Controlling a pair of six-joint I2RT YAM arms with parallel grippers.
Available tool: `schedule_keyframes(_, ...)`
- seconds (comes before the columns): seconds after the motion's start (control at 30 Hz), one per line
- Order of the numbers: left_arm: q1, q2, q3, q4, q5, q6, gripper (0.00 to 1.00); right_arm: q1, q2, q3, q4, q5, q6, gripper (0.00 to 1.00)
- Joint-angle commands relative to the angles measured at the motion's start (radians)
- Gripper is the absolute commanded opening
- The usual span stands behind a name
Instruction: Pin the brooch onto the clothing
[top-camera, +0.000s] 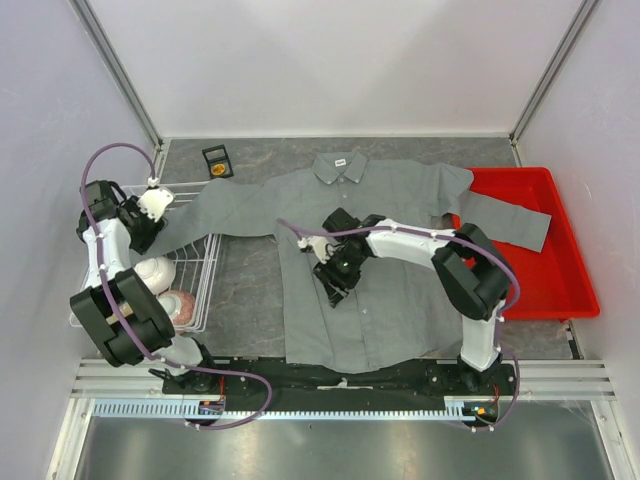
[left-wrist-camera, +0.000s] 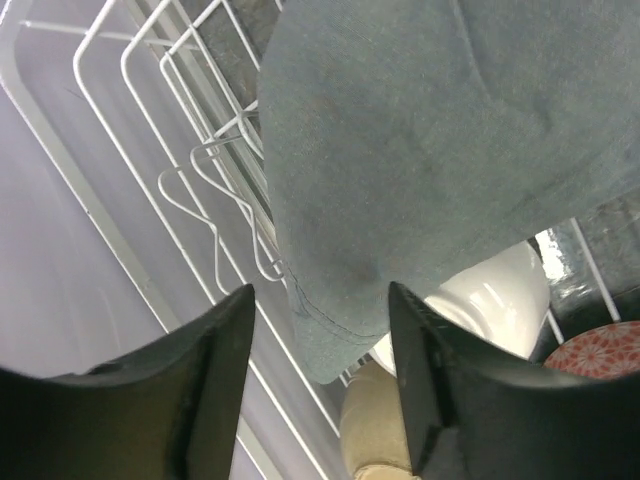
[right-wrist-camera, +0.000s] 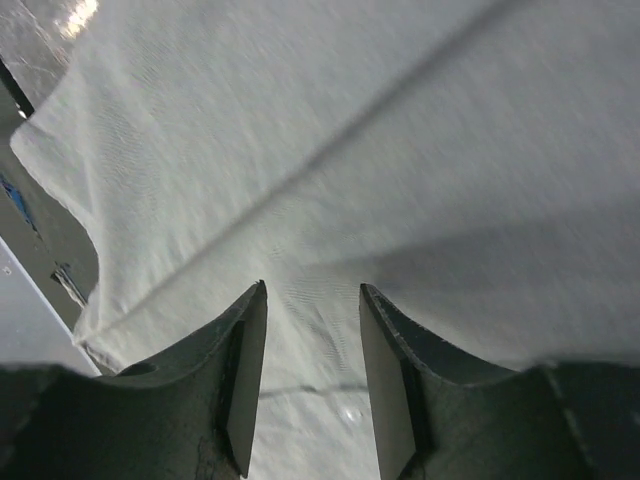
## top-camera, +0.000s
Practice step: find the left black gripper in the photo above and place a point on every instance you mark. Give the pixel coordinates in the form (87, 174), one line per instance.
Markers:
(152, 229)

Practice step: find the white wire dish rack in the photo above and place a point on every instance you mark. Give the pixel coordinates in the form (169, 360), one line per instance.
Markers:
(200, 280)

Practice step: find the black box with brooch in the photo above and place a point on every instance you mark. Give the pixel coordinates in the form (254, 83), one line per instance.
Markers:
(218, 162)

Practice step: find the left aluminium frame post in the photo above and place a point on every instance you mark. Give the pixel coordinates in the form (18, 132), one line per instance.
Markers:
(98, 35)

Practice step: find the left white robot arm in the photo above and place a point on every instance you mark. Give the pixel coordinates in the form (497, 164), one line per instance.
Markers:
(118, 311)

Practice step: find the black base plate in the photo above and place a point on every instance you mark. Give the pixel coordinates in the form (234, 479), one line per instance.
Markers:
(414, 383)

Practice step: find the red plastic bin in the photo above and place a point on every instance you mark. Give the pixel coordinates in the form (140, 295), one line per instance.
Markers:
(555, 284)

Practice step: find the right aluminium frame post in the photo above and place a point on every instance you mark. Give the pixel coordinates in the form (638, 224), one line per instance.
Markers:
(560, 56)

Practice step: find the aluminium frame post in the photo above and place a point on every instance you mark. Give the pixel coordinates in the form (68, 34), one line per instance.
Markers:
(560, 56)
(98, 35)

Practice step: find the grey shirt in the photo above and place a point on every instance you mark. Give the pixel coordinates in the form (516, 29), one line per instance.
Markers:
(381, 261)

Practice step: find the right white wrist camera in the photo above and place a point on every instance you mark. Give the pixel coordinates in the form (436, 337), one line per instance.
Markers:
(320, 246)

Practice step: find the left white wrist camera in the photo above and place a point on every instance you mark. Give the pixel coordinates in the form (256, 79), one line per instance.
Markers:
(155, 200)

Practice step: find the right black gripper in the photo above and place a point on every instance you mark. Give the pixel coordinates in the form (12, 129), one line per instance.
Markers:
(327, 272)

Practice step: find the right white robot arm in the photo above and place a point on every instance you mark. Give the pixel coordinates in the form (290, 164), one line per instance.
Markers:
(476, 278)

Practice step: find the grey slotted cable duct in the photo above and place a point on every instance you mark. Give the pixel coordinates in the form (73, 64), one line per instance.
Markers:
(176, 409)

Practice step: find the pink patterned bowl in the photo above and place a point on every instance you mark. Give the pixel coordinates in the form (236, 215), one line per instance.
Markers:
(179, 306)

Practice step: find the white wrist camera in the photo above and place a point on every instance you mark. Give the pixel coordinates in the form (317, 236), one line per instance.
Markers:
(155, 200)
(320, 246)

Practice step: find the white bowl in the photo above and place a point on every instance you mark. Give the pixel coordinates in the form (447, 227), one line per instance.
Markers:
(157, 273)

